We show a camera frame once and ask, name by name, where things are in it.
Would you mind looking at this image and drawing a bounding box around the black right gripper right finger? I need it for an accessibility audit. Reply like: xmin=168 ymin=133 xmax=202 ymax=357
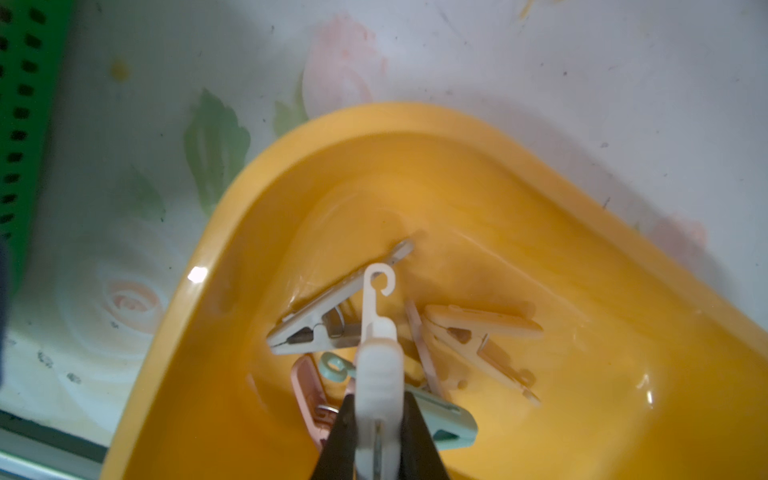
xmin=398 ymin=392 xmax=450 ymax=480

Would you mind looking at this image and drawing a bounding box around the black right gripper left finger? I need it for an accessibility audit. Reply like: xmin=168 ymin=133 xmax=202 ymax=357
xmin=310 ymin=394 xmax=357 ymax=480

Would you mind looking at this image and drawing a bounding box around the teal plastic clothespin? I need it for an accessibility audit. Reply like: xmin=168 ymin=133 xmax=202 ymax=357
xmin=318 ymin=352 xmax=478 ymax=451

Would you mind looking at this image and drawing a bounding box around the pink clothespin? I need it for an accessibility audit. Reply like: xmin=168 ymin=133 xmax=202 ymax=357
xmin=405 ymin=300 xmax=445 ymax=398
xmin=290 ymin=354 xmax=338 ymax=451

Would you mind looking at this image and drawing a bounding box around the white plastic clothespin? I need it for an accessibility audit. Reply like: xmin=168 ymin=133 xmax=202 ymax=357
xmin=354 ymin=263 xmax=404 ymax=479

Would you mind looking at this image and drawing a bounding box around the yellow plastic tray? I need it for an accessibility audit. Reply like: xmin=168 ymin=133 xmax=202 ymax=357
xmin=102 ymin=103 xmax=767 ymax=479

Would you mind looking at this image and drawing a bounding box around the green perforated plastic basket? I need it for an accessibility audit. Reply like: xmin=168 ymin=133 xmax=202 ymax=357
xmin=1 ymin=0 xmax=74 ymax=291

